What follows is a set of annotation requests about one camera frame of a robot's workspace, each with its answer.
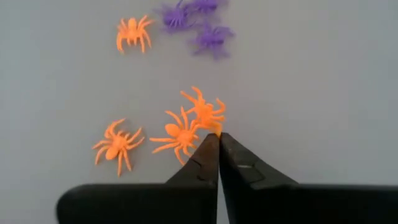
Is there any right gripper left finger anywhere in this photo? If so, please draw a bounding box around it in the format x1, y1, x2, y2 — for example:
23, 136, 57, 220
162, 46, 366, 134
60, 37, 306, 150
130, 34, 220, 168
55, 133, 220, 224

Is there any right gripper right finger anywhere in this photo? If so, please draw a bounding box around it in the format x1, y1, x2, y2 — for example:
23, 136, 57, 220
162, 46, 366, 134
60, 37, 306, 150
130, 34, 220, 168
219, 132, 398, 224

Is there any orange plastic spider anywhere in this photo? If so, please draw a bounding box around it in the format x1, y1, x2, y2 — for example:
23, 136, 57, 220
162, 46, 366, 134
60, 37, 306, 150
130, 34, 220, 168
115, 14, 155, 54
179, 86, 227, 138
91, 117, 146, 177
149, 106, 201, 167

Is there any purple plastic spider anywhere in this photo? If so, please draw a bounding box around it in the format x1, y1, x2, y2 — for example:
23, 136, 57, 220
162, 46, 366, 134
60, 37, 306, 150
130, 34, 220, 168
186, 0, 229, 15
189, 23, 236, 60
158, 0, 198, 34

